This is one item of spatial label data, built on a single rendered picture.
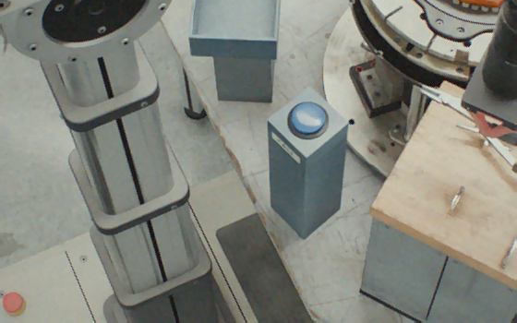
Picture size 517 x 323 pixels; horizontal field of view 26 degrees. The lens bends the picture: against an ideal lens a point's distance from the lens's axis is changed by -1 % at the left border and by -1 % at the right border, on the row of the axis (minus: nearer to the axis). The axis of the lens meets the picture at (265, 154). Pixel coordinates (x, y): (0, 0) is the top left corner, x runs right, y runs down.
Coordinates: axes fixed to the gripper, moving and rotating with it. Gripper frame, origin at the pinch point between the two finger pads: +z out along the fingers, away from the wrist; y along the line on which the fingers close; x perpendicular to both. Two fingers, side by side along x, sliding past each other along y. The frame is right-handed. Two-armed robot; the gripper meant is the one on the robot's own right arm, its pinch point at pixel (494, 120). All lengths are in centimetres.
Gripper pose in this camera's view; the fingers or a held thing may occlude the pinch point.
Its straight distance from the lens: 120.7
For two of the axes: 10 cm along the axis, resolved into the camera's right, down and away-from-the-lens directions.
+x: -8.8, -4.1, 2.3
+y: 4.7, -7.7, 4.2
